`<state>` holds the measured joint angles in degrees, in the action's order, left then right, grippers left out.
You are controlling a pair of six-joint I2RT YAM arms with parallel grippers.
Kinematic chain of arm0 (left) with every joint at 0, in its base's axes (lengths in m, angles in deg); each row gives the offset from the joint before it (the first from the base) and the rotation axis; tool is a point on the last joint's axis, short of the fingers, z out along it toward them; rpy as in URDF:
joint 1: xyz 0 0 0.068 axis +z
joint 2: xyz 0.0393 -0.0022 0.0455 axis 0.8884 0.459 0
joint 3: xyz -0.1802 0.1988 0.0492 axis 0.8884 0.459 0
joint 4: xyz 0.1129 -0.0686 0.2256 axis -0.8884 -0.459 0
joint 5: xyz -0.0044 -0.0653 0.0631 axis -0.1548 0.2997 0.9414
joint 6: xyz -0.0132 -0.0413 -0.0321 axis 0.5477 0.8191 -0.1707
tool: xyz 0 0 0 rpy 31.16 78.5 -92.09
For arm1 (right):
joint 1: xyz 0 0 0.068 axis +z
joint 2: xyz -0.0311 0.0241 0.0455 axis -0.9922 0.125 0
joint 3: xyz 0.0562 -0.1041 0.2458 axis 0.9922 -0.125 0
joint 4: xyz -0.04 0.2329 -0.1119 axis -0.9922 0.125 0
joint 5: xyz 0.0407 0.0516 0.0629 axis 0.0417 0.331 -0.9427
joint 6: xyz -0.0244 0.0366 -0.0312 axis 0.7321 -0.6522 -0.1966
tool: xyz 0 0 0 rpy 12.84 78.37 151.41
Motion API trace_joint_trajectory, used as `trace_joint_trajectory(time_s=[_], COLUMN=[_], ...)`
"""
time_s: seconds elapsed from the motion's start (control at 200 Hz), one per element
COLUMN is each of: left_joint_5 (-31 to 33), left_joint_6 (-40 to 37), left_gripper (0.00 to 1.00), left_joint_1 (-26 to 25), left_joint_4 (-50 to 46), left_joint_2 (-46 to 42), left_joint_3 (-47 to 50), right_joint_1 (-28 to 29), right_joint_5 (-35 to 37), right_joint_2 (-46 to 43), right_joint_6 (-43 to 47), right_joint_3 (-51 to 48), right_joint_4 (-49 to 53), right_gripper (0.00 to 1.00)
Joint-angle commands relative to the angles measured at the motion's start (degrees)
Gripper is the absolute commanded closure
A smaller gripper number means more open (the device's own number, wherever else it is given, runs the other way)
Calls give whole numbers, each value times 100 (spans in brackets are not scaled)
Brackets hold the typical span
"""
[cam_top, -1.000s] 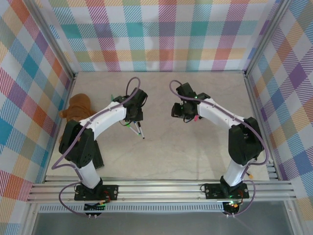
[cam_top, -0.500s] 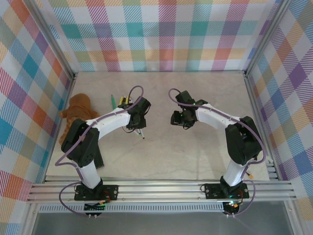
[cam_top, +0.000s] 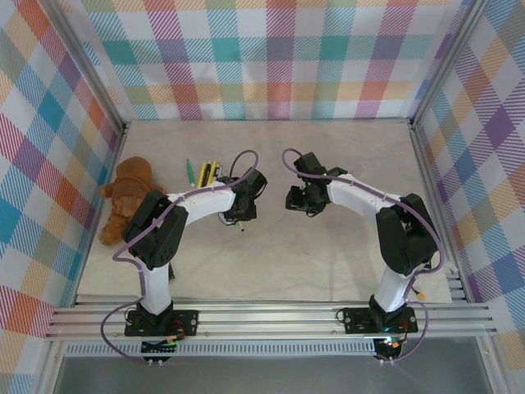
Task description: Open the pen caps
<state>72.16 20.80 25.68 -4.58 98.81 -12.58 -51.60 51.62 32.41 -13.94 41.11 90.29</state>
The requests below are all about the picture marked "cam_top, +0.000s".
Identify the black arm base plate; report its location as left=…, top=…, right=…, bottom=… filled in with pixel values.
left=124, top=309, right=201, bottom=338
left=341, top=305, right=419, bottom=334

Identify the aluminium mounting rail beam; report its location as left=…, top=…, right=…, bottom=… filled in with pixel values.
left=43, top=300, right=500, bottom=342

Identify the small black controller board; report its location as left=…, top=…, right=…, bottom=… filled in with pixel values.
left=140, top=338, right=178, bottom=367
left=373, top=336, right=407, bottom=365

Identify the aluminium frame post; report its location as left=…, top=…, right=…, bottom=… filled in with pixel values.
left=39, top=0, right=129, bottom=135
left=409, top=0, right=490, bottom=129

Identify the thin aluminium table edge rail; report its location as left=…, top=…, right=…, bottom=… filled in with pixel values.
left=125, top=117, right=413, bottom=124

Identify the purple cable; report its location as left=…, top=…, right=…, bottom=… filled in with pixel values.
left=100, top=149, right=260, bottom=365
left=281, top=147, right=446, bottom=364

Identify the white slotted cable duct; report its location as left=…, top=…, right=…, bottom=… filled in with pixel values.
left=64, top=342, right=377, bottom=357

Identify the brown teddy bear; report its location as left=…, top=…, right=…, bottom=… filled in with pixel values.
left=98, top=155, right=169, bottom=246

